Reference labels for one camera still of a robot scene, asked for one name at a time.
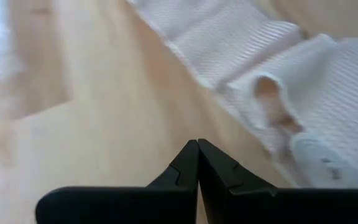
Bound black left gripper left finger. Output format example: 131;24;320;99
35;139;200;224

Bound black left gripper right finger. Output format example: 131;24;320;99
198;138;358;224

